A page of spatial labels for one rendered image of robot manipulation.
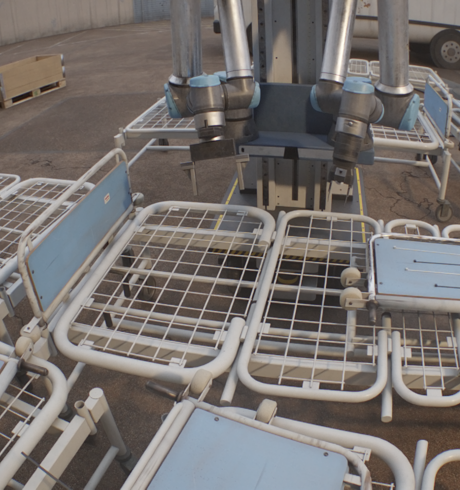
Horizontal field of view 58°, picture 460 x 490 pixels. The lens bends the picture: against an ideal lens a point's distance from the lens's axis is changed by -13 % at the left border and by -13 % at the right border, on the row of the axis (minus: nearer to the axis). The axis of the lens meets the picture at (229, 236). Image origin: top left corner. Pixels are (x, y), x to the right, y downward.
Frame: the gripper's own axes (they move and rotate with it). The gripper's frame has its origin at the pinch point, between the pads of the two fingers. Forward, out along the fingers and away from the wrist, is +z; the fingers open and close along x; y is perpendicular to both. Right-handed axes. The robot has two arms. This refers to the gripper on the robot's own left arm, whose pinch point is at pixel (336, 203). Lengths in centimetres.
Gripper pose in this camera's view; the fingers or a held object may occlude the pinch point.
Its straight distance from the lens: 138.2
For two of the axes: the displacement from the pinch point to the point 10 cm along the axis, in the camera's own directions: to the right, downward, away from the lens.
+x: 9.3, 2.5, -2.6
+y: -3.0, 1.3, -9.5
